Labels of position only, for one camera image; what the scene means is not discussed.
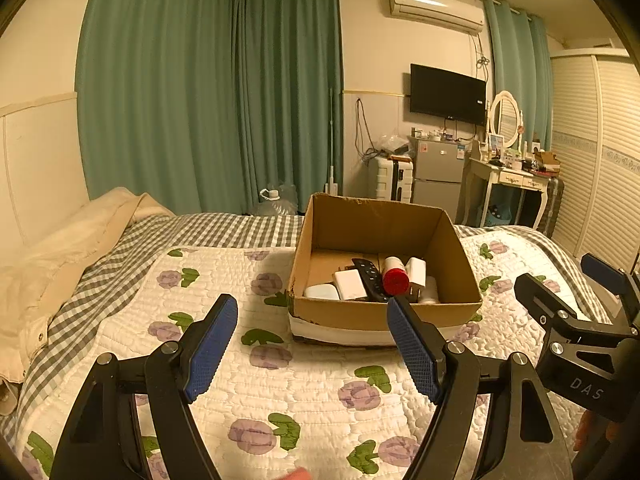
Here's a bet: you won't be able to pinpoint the white tube with red cap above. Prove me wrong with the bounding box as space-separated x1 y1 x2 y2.
382 256 410 296

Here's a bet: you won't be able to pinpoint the white dressing table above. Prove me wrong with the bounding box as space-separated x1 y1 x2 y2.
457 156 551 233

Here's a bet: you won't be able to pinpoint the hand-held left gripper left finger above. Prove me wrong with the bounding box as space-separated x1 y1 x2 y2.
50 294 238 480

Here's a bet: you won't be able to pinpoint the silver fridge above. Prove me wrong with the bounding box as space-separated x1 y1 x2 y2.
412 136 466 221

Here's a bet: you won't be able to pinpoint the dark checked suitcase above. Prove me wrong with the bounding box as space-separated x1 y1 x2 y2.
545 176 566 238

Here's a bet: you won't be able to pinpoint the clear plastic water jug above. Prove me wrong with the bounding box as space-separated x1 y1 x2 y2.
257 183 298 217

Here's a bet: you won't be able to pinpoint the white mop pole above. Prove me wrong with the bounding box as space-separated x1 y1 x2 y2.
325 87 341 196

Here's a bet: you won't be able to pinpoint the white plug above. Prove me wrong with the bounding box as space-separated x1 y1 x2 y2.
405 257 427 293

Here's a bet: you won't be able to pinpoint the person's right hand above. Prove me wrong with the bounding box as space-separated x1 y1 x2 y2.
575 410 623 457

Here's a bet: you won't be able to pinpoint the hanging wall cable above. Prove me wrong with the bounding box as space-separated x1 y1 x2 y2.
352 98 376 158

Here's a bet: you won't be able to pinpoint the black remote control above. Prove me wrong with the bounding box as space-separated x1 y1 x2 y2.
351 258 393 304

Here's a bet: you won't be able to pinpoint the white oval mirror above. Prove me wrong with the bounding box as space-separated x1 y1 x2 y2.
489 91 523 150

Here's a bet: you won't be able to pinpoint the white floral quilt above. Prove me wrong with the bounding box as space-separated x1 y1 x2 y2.
20 245 616 480

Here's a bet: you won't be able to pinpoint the white suitcase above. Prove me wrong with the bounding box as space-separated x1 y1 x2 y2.
369 156 416 204

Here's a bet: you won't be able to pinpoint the white slatted wardrobe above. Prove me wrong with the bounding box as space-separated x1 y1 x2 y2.
547 49 640 271

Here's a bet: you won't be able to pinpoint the wide green curtain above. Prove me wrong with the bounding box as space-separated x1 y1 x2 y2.
75 0 246 216

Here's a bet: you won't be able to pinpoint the narrow green curtain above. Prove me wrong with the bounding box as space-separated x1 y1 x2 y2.
487 0 553 153

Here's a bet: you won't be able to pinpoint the black wall television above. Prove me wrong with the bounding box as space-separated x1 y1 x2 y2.
410 63 487 127

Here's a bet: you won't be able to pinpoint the white charger adapter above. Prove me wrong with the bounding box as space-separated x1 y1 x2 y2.
333 269 368 302

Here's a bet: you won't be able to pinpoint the blue basket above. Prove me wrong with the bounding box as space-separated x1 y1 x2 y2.
482 203 511 228

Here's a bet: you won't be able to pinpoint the white air conditioner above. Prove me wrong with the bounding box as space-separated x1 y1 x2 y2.
384 0 486 36

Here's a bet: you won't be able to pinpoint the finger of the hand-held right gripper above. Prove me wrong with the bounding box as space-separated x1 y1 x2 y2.
514 273 636 343
581 253 640 337

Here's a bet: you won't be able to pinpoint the green corner curtain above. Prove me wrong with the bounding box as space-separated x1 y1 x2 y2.
235 0 345 216

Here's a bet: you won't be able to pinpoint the beige blanket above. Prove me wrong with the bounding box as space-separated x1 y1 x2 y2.
0 187 176 386

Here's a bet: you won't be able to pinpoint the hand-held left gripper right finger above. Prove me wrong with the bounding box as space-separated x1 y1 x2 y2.
386 296 573 480

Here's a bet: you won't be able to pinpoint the brown cardboard box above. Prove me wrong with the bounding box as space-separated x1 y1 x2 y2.
288 193 483 318

